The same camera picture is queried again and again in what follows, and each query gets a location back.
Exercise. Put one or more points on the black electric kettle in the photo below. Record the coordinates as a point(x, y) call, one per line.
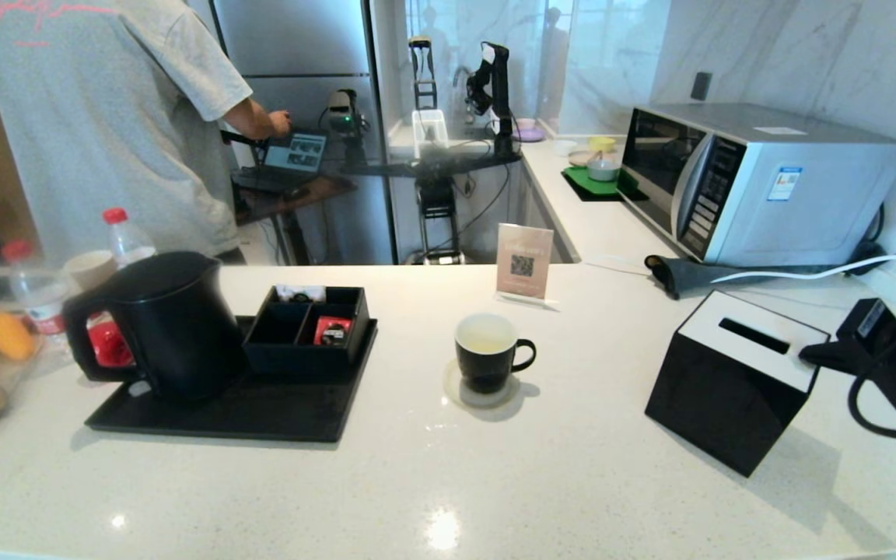
point(176, 327)

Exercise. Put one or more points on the black background robot arm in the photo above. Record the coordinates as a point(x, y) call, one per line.
point(498, 93)

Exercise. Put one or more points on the red sachet packet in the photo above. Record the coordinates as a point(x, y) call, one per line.
point(331, 327)

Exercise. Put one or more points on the black tissue box white top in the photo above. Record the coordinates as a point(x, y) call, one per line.
point(728, 404)

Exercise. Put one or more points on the silver microwave oven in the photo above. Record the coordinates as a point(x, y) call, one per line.
point(806, 202)

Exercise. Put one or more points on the grey bowl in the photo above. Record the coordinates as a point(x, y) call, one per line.
point(602, 171)

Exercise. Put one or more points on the green mat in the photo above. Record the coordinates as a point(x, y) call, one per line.
point(584, 184)

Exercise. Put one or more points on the yellow bowl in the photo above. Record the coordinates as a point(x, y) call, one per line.
point(602, 144)

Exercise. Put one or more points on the QR code sign stand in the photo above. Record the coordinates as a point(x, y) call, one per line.
point(524, 257)

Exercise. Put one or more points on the round translucent coaster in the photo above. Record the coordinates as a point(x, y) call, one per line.
point(496, 400)

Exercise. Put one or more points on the small white bowl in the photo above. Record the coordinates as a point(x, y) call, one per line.
point(565, 146)

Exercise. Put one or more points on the black mug white inside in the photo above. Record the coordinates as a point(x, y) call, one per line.
point(487, 369)

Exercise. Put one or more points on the black upright stand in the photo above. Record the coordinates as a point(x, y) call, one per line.
point(421, 78)

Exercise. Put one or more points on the brown wooden desk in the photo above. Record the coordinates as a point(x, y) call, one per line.
point(316, 190)

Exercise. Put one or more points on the black compartment organizer box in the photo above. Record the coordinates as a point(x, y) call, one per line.
point(281, 362)

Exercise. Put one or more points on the black serving tray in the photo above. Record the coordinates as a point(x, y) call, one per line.
point(277, 412)

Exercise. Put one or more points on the open laptop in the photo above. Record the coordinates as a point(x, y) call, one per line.
point(296, 155)

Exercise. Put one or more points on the silver refrigerator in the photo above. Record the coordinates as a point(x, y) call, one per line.
point(300, 47)

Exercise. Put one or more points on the clear water bottle red cap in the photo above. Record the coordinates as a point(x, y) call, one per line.
point(125, 241)
point(36, 295)

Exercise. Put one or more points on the red round disc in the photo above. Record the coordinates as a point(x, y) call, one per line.
point(110, 342)

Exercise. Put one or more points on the beige paper cup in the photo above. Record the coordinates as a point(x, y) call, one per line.
point(90, 268)

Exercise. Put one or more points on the person in grey t-shirt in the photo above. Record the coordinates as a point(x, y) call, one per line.
point(106, 117)

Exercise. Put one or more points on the orange fruit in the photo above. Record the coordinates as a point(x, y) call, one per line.
point(6, 334)

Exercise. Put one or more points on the dark wall outlet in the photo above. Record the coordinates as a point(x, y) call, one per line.
point(701, 86)

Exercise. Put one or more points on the camera on tripod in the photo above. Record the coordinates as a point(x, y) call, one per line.
point(343, 109)

